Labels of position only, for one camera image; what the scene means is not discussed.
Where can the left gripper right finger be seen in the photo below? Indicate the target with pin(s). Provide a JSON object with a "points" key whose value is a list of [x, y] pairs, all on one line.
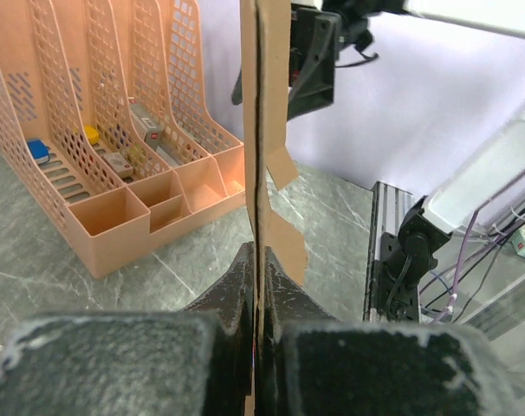
{"points": [[315, 364]]}

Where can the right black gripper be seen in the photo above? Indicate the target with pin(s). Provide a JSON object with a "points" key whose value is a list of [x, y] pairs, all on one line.
{"points": [[319, 32]]}

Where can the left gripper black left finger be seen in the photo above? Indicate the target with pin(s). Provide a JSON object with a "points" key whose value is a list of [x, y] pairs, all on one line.
{"points": [[194, 361]]}

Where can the cardboard box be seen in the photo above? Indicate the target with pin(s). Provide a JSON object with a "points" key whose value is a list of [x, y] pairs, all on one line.
{"points": [[265, 31]]}

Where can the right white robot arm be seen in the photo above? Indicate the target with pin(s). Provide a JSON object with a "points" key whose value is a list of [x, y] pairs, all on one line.
{"points": [[496, 166]]}

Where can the white card box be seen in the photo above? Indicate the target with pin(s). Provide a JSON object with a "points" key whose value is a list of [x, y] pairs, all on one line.
{"points": [[119, 164]]}

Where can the orange plastic file organizer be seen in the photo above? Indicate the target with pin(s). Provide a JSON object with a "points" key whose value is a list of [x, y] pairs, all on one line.
{"points": [[134, 71]]}

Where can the yellow block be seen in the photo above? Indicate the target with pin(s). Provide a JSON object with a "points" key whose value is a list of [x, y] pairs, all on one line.
{"points": [[92, 134]]}

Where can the blue block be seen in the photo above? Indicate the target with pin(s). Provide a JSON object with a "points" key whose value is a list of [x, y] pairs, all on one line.
{"points": [[39, 151]]}

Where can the aluminium mounting rail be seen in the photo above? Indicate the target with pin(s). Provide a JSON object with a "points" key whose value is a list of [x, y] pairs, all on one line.
{"points": [[389, 206]]}

